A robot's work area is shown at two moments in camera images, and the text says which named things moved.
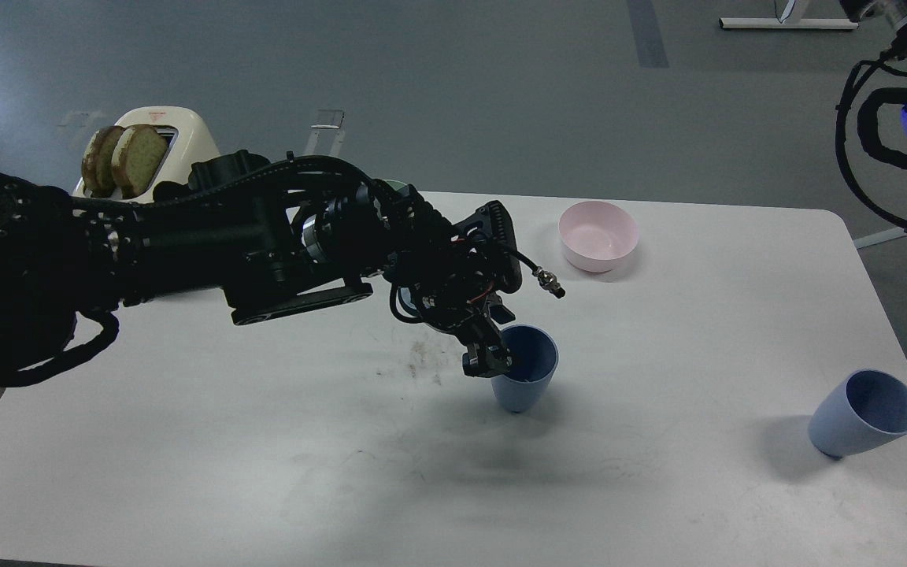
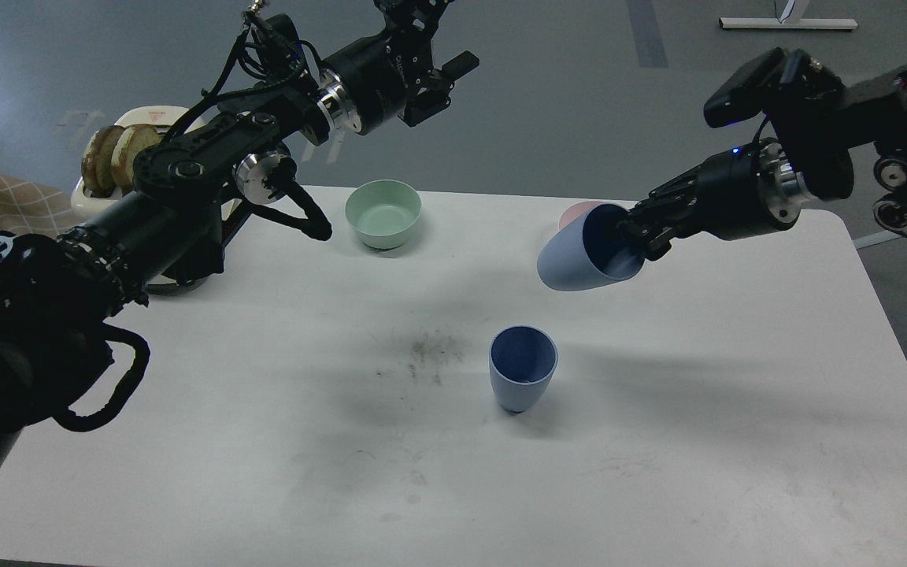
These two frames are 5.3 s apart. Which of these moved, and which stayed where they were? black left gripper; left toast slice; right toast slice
Moved: black left gripper
Stayed: left toast slice; right toast slice
